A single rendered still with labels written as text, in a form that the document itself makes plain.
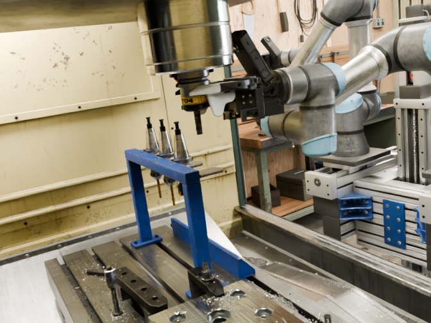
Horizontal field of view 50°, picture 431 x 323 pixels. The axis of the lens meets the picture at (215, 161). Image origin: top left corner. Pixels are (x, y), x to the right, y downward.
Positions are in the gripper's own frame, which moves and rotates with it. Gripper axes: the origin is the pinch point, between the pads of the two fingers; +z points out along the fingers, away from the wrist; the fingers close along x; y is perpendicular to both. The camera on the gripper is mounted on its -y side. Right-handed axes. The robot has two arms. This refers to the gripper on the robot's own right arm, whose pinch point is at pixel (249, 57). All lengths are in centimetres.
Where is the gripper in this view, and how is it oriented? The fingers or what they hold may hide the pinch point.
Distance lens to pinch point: 231.6
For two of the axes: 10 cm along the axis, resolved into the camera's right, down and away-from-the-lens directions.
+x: 6.3, -3.8, 6.7
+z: -7.4, -0.6, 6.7
